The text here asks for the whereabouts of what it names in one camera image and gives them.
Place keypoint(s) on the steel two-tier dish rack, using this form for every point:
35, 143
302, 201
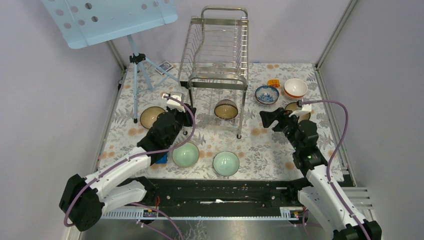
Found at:
215, 64

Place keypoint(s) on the green celadon bowl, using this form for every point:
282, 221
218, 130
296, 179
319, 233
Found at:
226, 163
186, 155

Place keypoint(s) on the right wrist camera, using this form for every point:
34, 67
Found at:
302, 109

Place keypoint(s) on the brown speckled bowl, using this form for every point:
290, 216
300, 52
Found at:
150, 115

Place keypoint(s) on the small yellow object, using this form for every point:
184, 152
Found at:
275, 83

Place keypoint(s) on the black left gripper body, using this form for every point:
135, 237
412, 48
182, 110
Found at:
181, 119

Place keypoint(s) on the teal blue bowl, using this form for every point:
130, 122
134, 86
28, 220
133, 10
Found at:
293, 107

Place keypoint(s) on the small card on table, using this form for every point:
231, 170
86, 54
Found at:
164, 67

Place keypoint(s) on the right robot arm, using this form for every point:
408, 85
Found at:
317, 190

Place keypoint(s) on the white blue floral bowl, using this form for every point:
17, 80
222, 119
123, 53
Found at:
267, 95

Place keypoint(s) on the light blue music stand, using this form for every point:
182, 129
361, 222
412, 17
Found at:
85, 23

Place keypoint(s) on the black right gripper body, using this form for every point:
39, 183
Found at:
287, 124

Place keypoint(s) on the blue sponge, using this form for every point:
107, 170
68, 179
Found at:
162, 160

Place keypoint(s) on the dark patterned bowl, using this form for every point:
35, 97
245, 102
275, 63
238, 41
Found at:
226, 109

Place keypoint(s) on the floral tablecloth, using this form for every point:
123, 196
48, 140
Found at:
263, 153

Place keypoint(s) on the orange bowl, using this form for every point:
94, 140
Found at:
295, 88

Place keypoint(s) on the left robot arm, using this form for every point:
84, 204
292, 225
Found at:
85, 199

